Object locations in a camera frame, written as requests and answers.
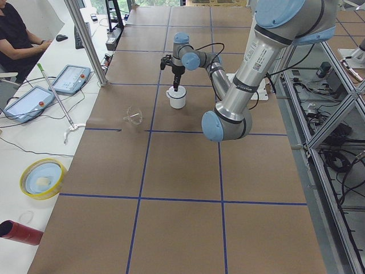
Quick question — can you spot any blue teach pendant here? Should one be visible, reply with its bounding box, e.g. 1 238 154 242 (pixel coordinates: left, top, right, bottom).
52 65 91 95
4 86 55 123

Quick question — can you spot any far blue teach pendant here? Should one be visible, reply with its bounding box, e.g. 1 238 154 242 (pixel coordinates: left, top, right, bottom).
52 65 91 95

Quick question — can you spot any yellow tape roll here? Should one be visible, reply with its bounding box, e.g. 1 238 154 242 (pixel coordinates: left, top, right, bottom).
19 158 67 200

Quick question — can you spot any seated person black shirt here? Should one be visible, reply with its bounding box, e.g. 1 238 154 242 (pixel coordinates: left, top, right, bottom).
0 1 52 83

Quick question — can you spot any white enamel mug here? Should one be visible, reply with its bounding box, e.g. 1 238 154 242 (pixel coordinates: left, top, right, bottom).
168 96 186 109

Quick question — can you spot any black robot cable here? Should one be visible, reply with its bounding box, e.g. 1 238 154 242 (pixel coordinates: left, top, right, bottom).
188 42 226 75

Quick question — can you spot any black computer mouse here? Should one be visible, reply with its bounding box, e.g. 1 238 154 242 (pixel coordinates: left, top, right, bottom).
55 34 68 42

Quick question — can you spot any near blue teach pendant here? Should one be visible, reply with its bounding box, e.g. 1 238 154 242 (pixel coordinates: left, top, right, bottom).
4 86 55 123

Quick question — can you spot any long grabber stick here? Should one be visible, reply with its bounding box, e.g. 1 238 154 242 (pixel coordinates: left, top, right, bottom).
37 63 86 145

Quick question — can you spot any white mug lid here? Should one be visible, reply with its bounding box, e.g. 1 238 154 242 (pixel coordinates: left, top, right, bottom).
166 86 186 99

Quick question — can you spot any red cylinder tube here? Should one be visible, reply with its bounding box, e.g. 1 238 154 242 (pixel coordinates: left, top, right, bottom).
1 220 43 245

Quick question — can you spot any aluminium frame post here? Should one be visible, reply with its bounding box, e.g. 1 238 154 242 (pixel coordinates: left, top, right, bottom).
64 0 107 87

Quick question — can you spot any black keyboard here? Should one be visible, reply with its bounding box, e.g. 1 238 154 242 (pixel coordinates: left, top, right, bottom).
74 22 91 50

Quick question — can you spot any aluminium side rail frame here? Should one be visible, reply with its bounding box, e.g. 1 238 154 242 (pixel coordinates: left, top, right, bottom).
269 35 364 273

